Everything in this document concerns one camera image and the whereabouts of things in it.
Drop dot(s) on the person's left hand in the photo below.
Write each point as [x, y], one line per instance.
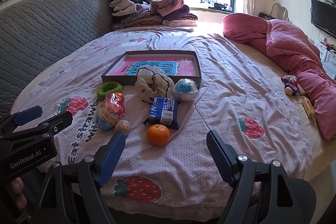
[18, 192]

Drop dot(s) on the pink pillow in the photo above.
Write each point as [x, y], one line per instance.
[244, 27]

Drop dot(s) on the white cabinet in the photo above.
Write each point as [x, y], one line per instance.
[328, 56]

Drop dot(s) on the black television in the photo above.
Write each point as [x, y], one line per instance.
[324, 16]

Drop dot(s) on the shallow grey cardboard box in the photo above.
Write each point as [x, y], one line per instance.
[118, 81]

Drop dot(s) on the pile of folded clothes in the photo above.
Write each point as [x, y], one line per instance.
[147, 11]

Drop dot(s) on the small doll toy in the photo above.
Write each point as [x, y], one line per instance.
[290, 83]

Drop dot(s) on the strawberry print bed cover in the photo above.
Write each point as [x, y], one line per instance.
[236, 98]

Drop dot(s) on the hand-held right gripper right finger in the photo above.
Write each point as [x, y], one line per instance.
[220, 155]

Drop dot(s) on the dark clothes on windowsill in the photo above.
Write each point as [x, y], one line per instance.
[220, 6]

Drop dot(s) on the yellow snack packet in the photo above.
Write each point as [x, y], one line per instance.
[307, 107]

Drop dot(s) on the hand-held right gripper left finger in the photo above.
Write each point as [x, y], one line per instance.
[113, 158]

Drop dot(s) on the blue toy egg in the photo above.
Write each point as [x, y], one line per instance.
[185, 88]

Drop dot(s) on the grey quilted headboard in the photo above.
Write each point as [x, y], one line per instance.
[47, 29]

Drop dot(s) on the large tangerine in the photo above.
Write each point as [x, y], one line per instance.
[158, 134]

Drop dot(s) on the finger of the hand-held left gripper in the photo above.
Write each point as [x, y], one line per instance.
[52, 124]
[27, 113]

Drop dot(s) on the white curved metal frame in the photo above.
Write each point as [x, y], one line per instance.
[282, 7]

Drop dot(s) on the orange toy egg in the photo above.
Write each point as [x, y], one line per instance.
[109, 113]

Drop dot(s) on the dark patterned bag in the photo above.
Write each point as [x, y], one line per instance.
[266, 16]

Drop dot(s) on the small tangerine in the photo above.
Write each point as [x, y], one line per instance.
[120, 97]

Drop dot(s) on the walnut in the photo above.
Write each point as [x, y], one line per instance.
[122, 126]

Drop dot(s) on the blue snack packet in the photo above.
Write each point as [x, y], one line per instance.
[162, 112]

